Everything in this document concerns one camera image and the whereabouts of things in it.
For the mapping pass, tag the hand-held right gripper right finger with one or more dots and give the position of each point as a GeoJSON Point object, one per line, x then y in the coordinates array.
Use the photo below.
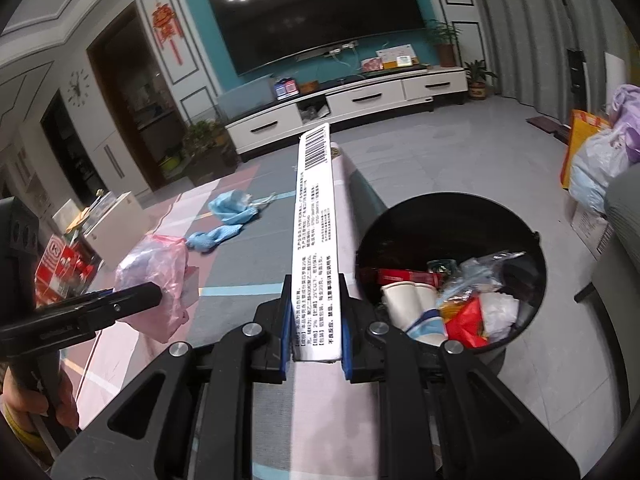
{"type": "Point", "coordinates": [347, 340]}

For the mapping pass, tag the blue white paper cup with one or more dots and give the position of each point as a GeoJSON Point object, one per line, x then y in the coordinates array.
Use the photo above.
{"type": "Point", "coordinates": [427, 330]}

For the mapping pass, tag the cardboard box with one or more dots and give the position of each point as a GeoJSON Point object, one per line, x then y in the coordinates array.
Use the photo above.
{"type": "Point", "coordinates": [590, 230]}

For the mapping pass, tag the red chinese knot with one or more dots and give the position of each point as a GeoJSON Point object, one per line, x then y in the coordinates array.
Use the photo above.
{"type": "Point", "coordinates": [167, 27]}

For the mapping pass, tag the black trash bin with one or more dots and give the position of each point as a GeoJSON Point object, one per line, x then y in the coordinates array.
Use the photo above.
{"type": "Point", "coordinates": [450, 220]}

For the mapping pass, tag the blue box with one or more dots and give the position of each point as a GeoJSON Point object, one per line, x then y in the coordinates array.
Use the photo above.
{"type": "Point", "coordinates": [286, 90]}

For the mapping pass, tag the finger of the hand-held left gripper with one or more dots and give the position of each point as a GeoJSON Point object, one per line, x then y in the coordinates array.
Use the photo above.
{"type": "Point", "coordinates": [130, 300]}

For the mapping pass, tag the small potted plant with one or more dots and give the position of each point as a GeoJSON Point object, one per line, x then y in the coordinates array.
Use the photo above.
{"type": "Point", "coordinates": [479, 82]}

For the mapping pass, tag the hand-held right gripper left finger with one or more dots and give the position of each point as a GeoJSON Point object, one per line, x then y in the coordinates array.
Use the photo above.
{"type": "Point", "coordinates": [286, 340]}

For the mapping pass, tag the white tv cabinet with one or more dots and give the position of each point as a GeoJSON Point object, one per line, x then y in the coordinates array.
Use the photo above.
{"type": "Point", "coordinates": [370, 95]}

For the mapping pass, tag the white medicine box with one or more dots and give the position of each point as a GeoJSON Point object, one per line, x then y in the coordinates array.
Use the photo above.
{"type": "Point", "coordinates": [315, 240]}

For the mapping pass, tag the dark wooden doorway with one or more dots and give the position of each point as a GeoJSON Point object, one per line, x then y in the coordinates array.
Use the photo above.
{"type": "Point", "coordinates": [130, 95]}

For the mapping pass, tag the red white box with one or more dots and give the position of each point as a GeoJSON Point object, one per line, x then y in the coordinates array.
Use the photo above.
{"type": "Point", "coordinates": [65, 265]}

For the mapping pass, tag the pink plastic bag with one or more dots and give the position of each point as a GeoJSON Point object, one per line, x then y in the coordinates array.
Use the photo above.
{"type": "Point", "coordinates": [160, 270]}

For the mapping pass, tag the white crumpled plastic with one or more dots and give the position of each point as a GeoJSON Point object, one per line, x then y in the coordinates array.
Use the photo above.
{"type": "Point", "coordinates": [500, 312]}

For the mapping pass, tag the blue rolled face mask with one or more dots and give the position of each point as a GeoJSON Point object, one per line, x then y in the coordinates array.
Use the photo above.
{"type": "Point", "coordinates": [215, 237]}

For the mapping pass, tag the red packet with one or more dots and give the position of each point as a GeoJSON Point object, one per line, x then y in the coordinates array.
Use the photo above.
{"type": "Point", "coordinates": [405, 276]}
{"type": "Point", "coordinates": [465, 325]}

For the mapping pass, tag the glass fish tank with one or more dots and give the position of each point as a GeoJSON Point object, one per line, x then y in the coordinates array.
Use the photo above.
{"type": "Point", "coordinates": [245, 97]}

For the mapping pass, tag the purple cloth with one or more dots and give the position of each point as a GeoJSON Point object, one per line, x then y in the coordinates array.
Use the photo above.
{"type": "Point", "coordinates": [627, 115]}

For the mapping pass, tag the bushy potted plant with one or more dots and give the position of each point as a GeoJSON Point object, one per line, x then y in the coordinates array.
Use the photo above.
{"type": "Point", "coordinates": [205, 145]}

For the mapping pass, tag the brown box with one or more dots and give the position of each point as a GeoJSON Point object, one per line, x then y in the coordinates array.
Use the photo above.
{"type": "Point", "coordinates": [309, 87]}

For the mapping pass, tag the red flat packet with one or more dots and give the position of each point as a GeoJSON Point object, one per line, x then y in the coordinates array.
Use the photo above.
{"type": "Point", "coordinates": [405, 276]}

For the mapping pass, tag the pale blue plastic bag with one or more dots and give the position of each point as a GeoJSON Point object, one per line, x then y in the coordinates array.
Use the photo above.
{"type": "Point", "coordinates": [597, 170]}

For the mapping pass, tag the upright floor cleaner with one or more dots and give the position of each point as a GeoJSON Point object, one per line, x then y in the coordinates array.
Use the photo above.
{"type": "Point", "coordinates": [575, 77]}

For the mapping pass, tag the white board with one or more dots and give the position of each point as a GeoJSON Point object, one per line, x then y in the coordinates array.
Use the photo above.
{"type": "Point", "coordinates": [616, 77]}

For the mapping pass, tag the pink box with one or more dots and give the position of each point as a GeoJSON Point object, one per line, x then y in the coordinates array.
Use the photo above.
{"type": "Point", "coordinates": [371, 65]}

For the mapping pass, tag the white card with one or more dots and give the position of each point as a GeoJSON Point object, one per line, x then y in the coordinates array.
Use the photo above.
{"type": "Point", "coordinates": [397, 55]}

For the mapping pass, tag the tall potted plant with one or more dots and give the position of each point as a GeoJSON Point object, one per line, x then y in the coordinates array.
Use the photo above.
{"type": "Point", "coordinates": [445, 45]}

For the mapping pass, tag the wall clock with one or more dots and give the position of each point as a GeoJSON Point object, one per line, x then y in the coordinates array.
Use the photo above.
{"type": "Point", "coordinates": [79, 87]}

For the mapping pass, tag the grey curtain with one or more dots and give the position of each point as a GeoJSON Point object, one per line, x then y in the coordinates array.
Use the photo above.
{"type": "Point", "coordinates": [525, 20]}

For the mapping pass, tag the clear plastic bag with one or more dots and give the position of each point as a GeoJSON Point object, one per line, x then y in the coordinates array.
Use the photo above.
{"type": "Point", "coordinates": [475, 272]}

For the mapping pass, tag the grey sofa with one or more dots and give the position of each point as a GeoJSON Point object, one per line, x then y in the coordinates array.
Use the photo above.
{"type": "Point", "coordinates": [620, 260]}

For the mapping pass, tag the yellow shopping bag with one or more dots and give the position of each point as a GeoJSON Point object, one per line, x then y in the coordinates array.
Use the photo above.
{"type": "Point", "coordinates": [577, 135]}

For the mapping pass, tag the black television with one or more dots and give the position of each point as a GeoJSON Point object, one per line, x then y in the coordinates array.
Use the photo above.
{"type": "Point", "coordinates": [320, 15]}

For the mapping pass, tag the person's left hand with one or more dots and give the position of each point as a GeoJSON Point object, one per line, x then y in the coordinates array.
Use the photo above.
{"type": "Point", "coordinates": [62, 395]}

